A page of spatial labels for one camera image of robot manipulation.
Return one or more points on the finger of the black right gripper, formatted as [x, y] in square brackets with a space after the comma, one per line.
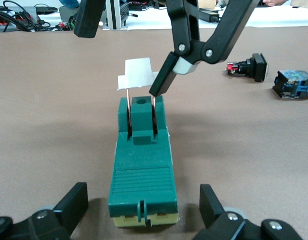
[88, 17]
[183, 25]

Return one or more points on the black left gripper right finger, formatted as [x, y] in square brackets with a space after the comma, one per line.
[211, 207]

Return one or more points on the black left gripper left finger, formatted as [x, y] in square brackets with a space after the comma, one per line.
[68, 207]

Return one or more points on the green load switch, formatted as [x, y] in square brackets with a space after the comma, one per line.
[143, 162]

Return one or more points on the black power adapter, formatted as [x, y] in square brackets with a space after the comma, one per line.
[208, 15]

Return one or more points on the tan cardboard piece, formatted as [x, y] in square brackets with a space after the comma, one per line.
[207, 3]

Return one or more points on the black finned box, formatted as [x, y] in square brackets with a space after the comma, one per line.
[125, 15]

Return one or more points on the grey equipment box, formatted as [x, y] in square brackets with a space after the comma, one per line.
[28, 11]

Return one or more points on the black square pushbutton red terminal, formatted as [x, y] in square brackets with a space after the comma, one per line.
[256, 67]

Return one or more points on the brown table cover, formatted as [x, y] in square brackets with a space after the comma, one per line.
[43, 100]

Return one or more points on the green pushbutton blue block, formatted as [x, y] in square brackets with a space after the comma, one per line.
[294, 85]

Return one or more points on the aluminium post with bracket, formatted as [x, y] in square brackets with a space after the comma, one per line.
[113, 15]

